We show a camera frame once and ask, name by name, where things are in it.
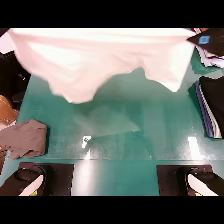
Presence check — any white T-shirt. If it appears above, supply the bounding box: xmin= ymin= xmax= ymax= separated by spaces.
xmin=7 ymin=27 xmax=198 ymax=105

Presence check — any grey-brown garment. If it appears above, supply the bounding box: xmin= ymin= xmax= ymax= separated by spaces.
xmin=0 ymin=119 xmax=49 ymax=160

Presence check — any orange-brown garment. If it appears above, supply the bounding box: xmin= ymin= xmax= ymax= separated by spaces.
xmin=0 ymin=94 xmax=20 ymax=132

